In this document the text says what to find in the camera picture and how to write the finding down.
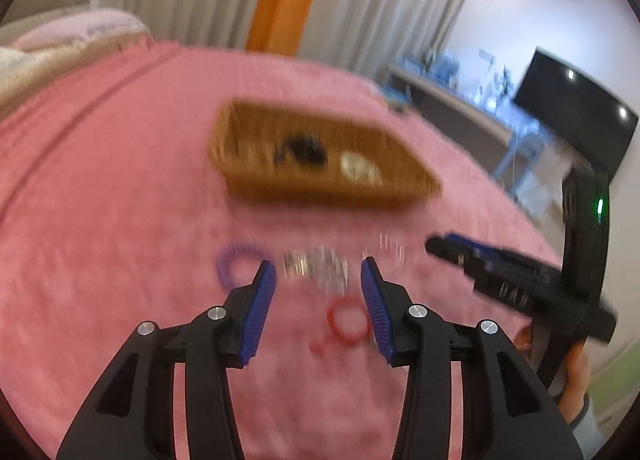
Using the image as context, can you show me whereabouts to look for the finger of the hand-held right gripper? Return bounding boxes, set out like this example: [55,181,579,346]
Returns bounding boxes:
[425,236,488,291]
[445,232,507,263]

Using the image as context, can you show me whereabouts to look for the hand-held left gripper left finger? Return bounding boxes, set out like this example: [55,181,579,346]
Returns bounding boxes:
[56,260,277,460]

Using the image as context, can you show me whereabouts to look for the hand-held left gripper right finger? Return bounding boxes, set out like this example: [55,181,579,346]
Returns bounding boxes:
[361,256,585,460]

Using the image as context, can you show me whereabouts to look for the silver chain bracelet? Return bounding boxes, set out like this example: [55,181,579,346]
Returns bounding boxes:
[282,245,351,297]

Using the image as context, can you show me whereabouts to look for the brown woven basket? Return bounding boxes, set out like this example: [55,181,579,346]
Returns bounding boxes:
[209,99,443,208]

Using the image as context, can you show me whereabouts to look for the person's right hand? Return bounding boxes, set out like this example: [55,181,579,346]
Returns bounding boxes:
[514,325,592,423]

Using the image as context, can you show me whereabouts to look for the small silver earrings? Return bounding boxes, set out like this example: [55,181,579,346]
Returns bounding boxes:
[366,234,407,263]

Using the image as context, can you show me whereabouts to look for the white desk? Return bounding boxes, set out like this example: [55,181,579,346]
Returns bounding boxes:
[386,62,548,191]

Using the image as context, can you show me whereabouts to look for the black hair accessory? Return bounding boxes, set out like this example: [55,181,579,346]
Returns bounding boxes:
[274,136,328,166]

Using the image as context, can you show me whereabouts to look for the pink blanket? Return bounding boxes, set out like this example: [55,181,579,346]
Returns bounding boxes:
[0,40,568,460]

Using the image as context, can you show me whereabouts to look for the black television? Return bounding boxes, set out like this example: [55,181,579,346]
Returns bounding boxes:
[514,46,640,177]

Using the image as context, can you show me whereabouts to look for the blue desk clutter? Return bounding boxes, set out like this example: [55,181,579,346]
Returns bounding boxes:
[397,51,463,87]

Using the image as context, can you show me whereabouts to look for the pink pillow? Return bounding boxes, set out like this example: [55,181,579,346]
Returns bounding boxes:
[10,9,151,50]

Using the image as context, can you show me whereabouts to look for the cream blanket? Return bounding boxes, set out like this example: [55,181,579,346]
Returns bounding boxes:
[0,32,148,108]

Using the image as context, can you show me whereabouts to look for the red coil hair tie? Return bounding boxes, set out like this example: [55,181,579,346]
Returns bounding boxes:
[309,304,371,355]

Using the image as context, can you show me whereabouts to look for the purple coil hair tie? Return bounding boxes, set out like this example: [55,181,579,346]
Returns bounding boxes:
[216,240,271,288]

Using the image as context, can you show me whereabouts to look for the white bead bracelet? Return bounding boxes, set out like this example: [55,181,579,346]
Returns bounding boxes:
[340,151,383,186]

